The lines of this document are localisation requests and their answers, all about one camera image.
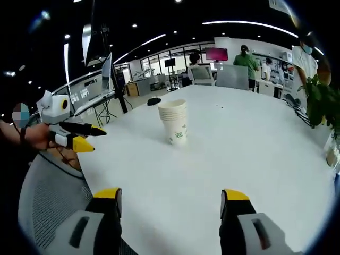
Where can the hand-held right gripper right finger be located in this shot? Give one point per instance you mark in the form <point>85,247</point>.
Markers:
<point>236,225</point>

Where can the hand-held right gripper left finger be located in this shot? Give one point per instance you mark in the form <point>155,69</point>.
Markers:
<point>106,225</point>

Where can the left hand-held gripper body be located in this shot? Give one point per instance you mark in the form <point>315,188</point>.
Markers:
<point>54,111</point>

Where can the stack of white paper cups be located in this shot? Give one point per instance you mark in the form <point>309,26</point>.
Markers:
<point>175,127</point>

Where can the person's left hand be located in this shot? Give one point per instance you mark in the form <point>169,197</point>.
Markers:
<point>38,136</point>

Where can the ceiling light strip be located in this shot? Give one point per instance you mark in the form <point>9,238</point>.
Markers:
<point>66,63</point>
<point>249,24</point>
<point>143,45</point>

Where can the grey mesh office chair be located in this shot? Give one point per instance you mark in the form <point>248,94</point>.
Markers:
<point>50,191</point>

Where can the black tripod stand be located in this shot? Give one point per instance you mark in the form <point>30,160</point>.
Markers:
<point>118,87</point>

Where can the white-framed monitor screen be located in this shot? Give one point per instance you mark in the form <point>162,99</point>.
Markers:
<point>107,73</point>

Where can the wooden cabinet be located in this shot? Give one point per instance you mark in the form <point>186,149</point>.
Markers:
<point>132,89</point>

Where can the white table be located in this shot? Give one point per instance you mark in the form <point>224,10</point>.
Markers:
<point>199,164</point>

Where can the small black object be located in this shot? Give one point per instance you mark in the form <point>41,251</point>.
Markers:
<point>154,101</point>

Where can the black screen on stand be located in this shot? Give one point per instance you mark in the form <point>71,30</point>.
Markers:
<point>170,63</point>

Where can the white office chair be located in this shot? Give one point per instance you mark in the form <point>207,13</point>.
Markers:
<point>203,75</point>

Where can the small computer monitor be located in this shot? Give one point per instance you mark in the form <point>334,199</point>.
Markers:
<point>216,66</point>

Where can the grey partition panel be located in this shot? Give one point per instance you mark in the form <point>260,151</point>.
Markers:
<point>232,77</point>

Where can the green potted plant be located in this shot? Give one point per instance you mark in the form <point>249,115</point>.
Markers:
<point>321,103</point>

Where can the red display screen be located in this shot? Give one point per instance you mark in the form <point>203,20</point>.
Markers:
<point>216,54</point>

